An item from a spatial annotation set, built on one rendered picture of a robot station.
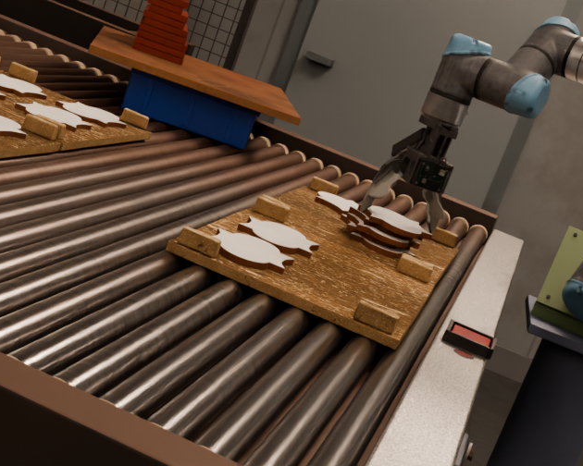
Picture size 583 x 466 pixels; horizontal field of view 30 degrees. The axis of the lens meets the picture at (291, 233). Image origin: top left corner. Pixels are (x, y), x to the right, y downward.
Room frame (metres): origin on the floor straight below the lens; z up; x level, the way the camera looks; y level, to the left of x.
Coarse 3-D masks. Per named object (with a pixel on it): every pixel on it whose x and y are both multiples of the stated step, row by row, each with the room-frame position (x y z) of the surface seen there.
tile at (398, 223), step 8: (368, 208) 1.99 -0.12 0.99; (376, 208) 2.01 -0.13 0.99; (384, 208) 2.05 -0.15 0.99; (368, 216) 1.96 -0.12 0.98; (376, 216) 1.93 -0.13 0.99; (384, 216) 1.96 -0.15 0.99; (392, 216) 1.99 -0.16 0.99; (400, 216) 2.02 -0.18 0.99; (384, 224) 1.93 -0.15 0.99; (392, 224) 1.92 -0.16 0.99; (400, 224) 1.95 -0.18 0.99; (408, 224) 1.98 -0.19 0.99; (416, 224) 2.01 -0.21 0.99; (400, 232) 1.91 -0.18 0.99; (408, 232) 1.91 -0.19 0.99; (416, 232) 1.93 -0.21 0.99; (424, 232) 1.96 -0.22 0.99
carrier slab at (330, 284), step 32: (224, 224) 1.71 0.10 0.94; (288, 224) 1.88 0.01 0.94; (192, 256) 1.49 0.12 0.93; (320, 256) 1.73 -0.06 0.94; (352, 256) 1.82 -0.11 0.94; (256, 288) 1.47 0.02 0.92; (288, 288) 1.48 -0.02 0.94; (320, 288) 1.54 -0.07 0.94; (352, 288) 1.60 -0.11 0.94; (384, 288) 1.68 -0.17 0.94; (416, 288) 1.76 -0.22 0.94; (352, 320) 1.45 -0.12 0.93
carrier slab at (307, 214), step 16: (288, 192) 2.16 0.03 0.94; (304, 192) 2.22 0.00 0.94; (304, 208) 2.07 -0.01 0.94; (320, 208) 2.12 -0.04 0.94; (304, 224) 1.93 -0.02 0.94; (320, 224) 1.98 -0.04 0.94; (336, 224) 2.03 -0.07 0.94; (336, 240) 1.89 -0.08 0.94; (352, 240) 1.94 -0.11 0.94; (416, 240) 2.16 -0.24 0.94; (432, 240) 2.22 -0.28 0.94; (368, 256) 1.86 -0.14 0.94; (384, 256) 1.91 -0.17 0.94; (416, 256) 2.01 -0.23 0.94; (432, 256) 2.07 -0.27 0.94; (448, 256) 2.12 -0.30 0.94; (432, 272) 1.93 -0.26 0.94
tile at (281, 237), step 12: (240, 228) 1.70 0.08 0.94; (252, 228) 1.70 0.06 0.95; (264, 228) 1.73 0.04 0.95; (276, 228) 1.76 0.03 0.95; (288, 228) 1.79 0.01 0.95; (276, 240) 1.68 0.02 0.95; (288, 240) 1.71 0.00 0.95; (300, 240) 1.74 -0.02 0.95; (288, 252) 1.67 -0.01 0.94; (300, 252) 1.69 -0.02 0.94
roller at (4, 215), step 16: (208, 160) 2.28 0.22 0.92; (224, 160) 2.34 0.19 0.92; (240, 160) 2.44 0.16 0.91; (256, 160) 2.56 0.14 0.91; (144, 176) 1.91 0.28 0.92; (160, 176) 1.96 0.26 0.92; (176, 176) 2.03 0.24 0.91; (192, 176) 2.12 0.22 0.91; (64, 192) 1.60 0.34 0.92; (80, 192) 1.63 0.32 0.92; (96, 192) 1.68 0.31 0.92; (112, 192) 1.73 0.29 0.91; (128, 192) 1.80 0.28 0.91; (0, 208) 1.40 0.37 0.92; (16, 208) 1.43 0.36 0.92; (32, 208) 1.47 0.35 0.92; (48, 208) 1.51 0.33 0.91; (64, 208) 1.56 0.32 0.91; (0, 224) 1.38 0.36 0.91
